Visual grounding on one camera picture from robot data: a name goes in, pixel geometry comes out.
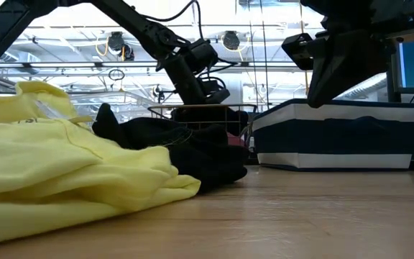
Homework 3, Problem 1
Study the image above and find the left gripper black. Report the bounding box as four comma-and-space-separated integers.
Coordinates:
162, 53, 208, 106

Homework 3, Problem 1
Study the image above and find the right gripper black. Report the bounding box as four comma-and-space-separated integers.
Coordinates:
302, 0, 390, 109

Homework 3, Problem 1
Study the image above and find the small black cloth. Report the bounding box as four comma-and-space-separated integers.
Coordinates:
170, 106, 250, 137

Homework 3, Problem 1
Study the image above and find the maroon cloth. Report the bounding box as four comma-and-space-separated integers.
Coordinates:
227, 132, 247, 147

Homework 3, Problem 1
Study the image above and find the large black cloth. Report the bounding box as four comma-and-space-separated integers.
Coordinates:
91, 103, 250, 193

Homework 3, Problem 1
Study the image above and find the yellow cloth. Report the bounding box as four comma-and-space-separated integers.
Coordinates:
0, 81, 202, 247

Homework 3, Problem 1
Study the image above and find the navy fabric storage bin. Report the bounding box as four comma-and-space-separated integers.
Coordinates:
252, 99, 414, 173

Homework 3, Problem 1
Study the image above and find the gold wire basket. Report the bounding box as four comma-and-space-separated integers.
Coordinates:
147, 103, 259, 148

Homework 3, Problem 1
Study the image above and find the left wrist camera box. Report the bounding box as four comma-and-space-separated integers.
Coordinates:
203, 78, 231, 105

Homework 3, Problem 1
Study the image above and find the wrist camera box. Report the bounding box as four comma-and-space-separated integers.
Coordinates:
281, 32, 316, 71
203, 78, 231, 105

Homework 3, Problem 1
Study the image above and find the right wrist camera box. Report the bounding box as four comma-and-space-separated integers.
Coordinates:
281, 32, 316, 71

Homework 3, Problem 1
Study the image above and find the black ceiling cable reel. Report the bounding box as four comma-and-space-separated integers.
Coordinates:
222, 31, 242, 51
106, 31, 126, 53

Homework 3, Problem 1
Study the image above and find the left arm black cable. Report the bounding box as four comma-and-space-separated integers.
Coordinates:
138, 0, 204, 41

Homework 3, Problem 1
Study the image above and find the black looped cable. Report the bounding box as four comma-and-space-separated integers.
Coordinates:
247, 0, 270, 111

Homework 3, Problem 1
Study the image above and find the hanging black cable ring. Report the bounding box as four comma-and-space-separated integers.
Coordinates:
108, 68, 126, 82

